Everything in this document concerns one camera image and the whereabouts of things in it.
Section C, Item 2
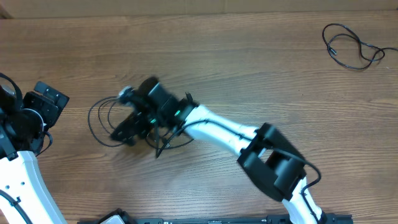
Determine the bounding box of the black USB cable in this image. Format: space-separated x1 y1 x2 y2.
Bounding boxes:
144 130 195 151

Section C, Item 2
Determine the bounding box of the black thin looped cable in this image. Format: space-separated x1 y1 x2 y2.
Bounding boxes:
322 23 398 71

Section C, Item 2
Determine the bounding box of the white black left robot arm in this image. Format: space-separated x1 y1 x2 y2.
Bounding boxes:
1 82 69 223

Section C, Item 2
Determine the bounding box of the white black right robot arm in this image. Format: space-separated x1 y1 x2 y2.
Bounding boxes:
110 77 327 223

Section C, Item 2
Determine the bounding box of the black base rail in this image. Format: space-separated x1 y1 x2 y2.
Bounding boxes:
77 208 354 224

